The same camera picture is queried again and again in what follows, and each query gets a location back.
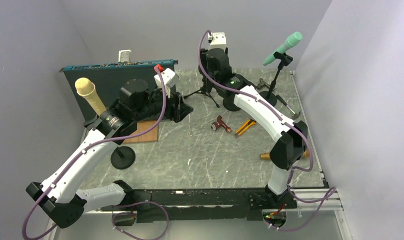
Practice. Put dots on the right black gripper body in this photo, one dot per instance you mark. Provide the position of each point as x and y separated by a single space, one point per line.
204 68

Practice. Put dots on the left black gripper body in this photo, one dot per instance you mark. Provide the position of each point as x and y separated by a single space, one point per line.
171 112

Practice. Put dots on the black tripod shock mount stand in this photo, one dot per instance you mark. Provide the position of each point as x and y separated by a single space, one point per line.
205 91

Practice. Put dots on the gold microphone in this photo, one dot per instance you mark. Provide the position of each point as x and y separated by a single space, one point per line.
266 156

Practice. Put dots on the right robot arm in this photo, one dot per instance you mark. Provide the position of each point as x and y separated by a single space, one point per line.
289 137

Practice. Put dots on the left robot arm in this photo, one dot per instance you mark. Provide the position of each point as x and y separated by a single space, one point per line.
60 195

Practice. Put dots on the black left round-base stand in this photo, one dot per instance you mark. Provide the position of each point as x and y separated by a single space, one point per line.
122 157

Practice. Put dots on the black round-base clip stand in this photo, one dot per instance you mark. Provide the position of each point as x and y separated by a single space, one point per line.
285 60

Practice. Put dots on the mint green microphone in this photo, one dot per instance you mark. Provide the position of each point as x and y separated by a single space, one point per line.
290 42

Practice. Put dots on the cream yellow microphone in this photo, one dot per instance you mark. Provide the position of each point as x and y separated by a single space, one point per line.
87 90

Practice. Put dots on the grey metal clamp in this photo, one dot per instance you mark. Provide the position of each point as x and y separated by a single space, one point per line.
262 84

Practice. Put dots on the orange utility knife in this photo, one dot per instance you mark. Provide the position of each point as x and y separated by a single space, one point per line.
244 127

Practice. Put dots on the white block behind rack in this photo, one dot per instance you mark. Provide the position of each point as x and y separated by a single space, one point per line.
124 56

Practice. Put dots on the dark rack unit blue edge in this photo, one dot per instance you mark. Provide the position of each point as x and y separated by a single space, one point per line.
110 77

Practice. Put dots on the small grey hammer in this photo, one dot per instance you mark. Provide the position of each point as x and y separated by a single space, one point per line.
295 114

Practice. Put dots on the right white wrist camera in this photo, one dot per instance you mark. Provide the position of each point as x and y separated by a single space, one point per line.
217 40

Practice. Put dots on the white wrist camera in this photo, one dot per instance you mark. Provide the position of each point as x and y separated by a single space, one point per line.
217 40
170 78

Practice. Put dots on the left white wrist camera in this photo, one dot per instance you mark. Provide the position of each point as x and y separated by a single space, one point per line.
170 78

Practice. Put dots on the black round-base shock mount stand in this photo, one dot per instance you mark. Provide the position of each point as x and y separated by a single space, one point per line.
228 104

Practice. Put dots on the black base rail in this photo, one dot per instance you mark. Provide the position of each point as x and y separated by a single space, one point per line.
203 204

